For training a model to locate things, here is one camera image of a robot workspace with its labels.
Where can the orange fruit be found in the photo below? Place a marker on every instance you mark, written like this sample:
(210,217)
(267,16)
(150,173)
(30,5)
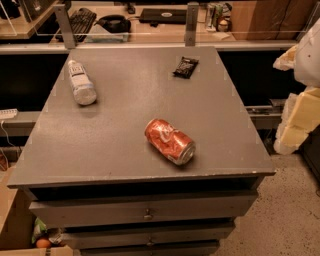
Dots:
(43,243)

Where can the black snack wrapper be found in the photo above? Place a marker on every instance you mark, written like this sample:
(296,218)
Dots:
(185,67)

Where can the small jar on desk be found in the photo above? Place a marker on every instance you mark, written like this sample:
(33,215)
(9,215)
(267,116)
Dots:
(223,26)

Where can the yellow foam pieces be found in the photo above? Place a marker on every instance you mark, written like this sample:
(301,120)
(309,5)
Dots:
(300,116)

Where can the black laptop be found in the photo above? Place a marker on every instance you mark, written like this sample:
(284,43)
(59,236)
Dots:
(163,16)

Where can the crushed red soda can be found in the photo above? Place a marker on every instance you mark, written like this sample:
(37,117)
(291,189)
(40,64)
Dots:
(172,143)

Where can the black keyboard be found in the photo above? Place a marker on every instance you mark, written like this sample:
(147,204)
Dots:
(81,22)

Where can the right metal rail post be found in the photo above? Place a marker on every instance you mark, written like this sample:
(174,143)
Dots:
(191,23)

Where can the grey drawer cabinet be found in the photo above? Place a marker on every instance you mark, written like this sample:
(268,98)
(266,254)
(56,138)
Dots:
(91,171)

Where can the cardboard box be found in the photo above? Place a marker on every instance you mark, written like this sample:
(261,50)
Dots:
(16,224)

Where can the white power strip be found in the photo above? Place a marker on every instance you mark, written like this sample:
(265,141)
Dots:
(8,113)

